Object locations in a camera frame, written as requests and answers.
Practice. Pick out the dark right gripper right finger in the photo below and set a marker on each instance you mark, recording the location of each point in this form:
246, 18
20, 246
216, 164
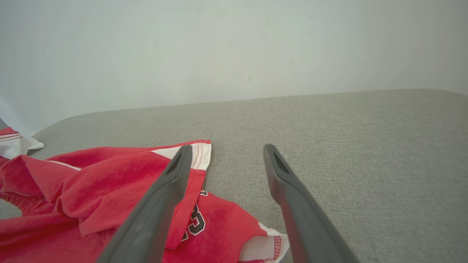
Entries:
307, 226

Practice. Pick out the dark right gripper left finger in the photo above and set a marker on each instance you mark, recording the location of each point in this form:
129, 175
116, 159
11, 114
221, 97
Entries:
153, 219

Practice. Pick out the red shorts with white stripe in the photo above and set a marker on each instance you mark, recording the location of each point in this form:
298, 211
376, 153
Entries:
102, 190

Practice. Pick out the red jersey with white sleeves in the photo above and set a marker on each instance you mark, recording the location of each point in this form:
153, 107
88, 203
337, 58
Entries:
14, 144

